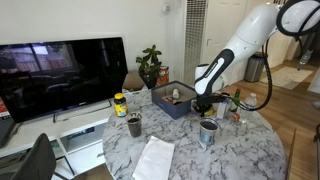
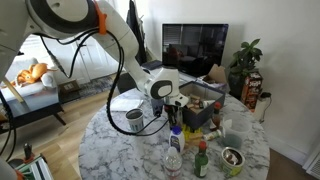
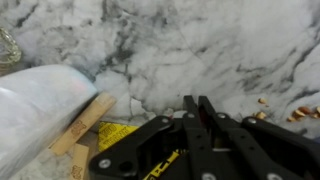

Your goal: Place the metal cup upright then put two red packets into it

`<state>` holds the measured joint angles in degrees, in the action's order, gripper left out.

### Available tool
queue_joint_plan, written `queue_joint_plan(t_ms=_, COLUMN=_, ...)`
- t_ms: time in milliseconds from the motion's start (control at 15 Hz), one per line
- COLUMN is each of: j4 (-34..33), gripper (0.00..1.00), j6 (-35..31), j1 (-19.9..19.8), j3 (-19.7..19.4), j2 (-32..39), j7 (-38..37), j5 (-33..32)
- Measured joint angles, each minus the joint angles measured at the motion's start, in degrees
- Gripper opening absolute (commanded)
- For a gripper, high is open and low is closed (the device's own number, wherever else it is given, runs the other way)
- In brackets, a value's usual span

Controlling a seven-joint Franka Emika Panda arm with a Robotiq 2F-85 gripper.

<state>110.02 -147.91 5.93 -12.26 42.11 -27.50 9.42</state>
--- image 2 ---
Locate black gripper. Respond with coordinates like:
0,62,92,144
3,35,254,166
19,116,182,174
163,103,184,130

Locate metal cup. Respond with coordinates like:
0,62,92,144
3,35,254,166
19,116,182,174
125,107,145,133

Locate clear plastic cup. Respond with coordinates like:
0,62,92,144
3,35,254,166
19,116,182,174
221,112,253,150

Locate white bottle blue cap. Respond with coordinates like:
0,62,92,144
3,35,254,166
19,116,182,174
168,123,186,154

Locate dark blue open box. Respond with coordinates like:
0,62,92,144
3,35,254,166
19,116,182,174
179,80,227,131

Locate tan wooden block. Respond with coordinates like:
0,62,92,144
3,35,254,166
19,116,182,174
184,133,205,148

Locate small white bottle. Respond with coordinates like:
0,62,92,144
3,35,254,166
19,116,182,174
201,99,216,108

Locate small beige lying bottle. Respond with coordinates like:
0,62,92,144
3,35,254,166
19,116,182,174
203,129,223,142

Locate clear plastic water bottle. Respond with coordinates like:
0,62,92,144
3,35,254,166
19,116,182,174
163,146,184,180

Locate brown sauce bottle red cap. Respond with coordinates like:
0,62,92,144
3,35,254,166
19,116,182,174
209,101,223,132

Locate green glass bottle red cap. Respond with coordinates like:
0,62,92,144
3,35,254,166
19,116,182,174
194,140,210,179

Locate white paper napkin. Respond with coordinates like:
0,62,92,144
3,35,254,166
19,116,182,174
109,98,145,113

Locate black chair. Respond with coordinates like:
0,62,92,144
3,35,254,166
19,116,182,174
116,71,139,94

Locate open cardboard box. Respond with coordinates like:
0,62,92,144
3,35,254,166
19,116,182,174
199,63,228,88

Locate open green tin can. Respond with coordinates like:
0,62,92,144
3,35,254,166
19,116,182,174
219,146,246,178

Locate black flat television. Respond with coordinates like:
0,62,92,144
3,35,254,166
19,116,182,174
161,23,230,78

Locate orange Jenga box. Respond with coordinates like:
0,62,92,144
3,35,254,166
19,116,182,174
240,70,264,113

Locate patterned floor rug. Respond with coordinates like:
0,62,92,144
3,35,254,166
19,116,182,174
78,74,118,98

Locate white plugged device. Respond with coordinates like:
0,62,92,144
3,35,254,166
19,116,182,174
254,91,273,123

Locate green potted plant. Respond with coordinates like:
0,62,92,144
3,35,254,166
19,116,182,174
228,38,264,99

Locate dark hanging clothes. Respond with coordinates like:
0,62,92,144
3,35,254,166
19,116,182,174
126,0,148,66

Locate white door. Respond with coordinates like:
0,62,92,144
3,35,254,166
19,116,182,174
49,36,121,84

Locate small brown floor box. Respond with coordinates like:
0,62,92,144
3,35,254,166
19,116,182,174
58,79,81,94

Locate black low bench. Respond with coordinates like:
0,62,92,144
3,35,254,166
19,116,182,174
0,93,68,134

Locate white baseboard vent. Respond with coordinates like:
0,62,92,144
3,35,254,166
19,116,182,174
303,143,320,179

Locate green white crate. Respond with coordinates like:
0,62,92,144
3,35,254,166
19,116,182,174
14,154,54,180

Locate black clamp knob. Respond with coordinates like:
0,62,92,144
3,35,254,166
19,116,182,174
22,142,34,163

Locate orange stuffed toy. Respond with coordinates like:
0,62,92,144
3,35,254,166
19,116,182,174
14,62,58,86

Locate window with white blinds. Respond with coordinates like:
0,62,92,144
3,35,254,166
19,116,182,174
18,33,46,64

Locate tan wooden beam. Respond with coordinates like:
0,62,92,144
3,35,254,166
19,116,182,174
0,76,24,103

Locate light grey sofa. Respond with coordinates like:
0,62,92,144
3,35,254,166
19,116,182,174
6,57,59,101

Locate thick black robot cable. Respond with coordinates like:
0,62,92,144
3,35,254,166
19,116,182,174
39,28,169,137

